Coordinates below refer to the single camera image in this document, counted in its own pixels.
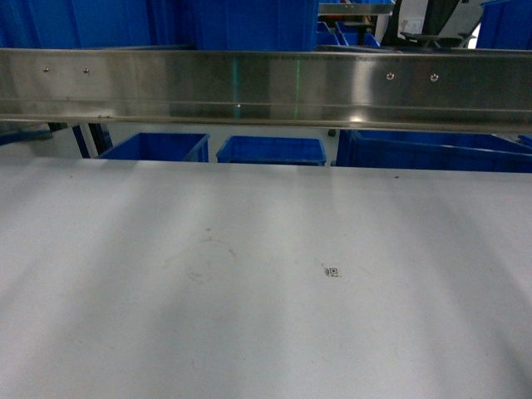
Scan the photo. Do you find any blue bin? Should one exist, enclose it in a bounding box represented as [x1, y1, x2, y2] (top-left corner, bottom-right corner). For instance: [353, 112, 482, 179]
[1, 0, 194, 49]
[334, 130, 531, 173]
[191, 0, 318, 52]
[476, 0, 531, 50]
[99, 132, 209, 162]
[216, 135, 327, 166]

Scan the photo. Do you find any blue bin lower right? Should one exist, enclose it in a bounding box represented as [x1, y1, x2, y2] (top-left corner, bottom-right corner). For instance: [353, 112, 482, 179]
[334, 130, 531, 173]

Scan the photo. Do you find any small QR code sticker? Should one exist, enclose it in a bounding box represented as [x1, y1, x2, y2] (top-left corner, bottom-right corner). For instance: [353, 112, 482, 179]
[322, 264, 342, 278]

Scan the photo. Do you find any stainless steel shelf rail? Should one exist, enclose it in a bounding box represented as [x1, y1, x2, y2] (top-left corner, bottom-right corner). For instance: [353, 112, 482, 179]
[1, 47, 531, 134]

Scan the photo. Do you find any blue bin upper middle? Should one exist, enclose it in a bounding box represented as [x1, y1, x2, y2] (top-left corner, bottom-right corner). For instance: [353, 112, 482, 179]
[191, 0, 318, 52]

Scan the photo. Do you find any blue bin upper left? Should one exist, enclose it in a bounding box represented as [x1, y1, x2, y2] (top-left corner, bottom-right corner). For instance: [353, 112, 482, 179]
[1, 0, 194, 49]

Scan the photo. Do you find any blue bin upper right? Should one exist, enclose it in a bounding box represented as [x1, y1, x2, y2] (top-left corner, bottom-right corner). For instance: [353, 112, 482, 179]
[476, 0, 531, 50]

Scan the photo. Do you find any blue bin lower middle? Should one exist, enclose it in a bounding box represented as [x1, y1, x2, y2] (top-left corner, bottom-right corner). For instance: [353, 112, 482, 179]
[216, 135, 327, 166]

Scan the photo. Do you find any blue bin lower left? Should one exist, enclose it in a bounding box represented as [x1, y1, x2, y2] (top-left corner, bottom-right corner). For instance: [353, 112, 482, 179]
[99, 132, 209, 162]

